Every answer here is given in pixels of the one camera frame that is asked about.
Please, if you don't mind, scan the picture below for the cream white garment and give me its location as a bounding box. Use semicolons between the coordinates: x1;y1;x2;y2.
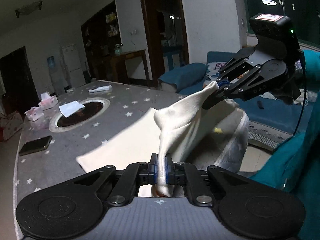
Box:
75;80;241;198

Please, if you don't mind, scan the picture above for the teal sleeved forearm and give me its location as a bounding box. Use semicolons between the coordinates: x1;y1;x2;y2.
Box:
249;49;320;240

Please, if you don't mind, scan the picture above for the butterfly patterned pillow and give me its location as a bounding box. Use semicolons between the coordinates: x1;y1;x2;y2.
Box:
204;62;226;82

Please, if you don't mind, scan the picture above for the blue cushion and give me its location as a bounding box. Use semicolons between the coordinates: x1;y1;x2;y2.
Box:
158;63;207;93

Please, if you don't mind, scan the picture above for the blue sofa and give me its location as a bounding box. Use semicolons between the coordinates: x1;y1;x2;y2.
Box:
178;51;317;134

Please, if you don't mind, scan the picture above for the round induction hotpot cooker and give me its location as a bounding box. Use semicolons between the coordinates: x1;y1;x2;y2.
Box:
49;98;111;133

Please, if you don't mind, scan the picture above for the dark wooden side table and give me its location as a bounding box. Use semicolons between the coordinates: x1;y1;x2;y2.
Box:
110;49;152;87

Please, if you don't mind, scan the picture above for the crumpled white tissue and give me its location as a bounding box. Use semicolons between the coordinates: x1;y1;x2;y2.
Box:
59;101;85;118

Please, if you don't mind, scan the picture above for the glass kettle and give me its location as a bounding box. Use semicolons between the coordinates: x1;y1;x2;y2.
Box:
114;43;123;56

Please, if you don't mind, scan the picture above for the black smartphone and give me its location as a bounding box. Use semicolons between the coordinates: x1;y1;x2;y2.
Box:
18;135;53;156

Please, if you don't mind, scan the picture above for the white refrigerator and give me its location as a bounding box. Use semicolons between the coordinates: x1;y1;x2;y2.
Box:
61;44;86;88

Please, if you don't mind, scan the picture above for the right pink tissue box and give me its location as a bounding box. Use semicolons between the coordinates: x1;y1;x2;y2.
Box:
39;92;58;110

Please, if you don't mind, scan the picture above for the pink tissue box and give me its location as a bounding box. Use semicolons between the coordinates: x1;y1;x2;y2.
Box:
39;92;58;110
25;107;44;121

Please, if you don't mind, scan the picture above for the water dispenser with bottle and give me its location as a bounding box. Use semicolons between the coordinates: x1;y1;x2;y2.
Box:
47;56;65;96

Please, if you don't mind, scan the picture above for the left pink tissue box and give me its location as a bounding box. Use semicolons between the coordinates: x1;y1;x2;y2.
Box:
25;107;44;121

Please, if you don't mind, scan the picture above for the polka dot play tent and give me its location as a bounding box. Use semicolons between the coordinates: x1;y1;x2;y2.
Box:
0;111;23;142

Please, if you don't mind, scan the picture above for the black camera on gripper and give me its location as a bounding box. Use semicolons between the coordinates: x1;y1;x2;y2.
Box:
249;13;302;63

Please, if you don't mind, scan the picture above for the black cable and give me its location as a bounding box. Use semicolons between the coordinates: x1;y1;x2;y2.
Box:
272;49;309;153

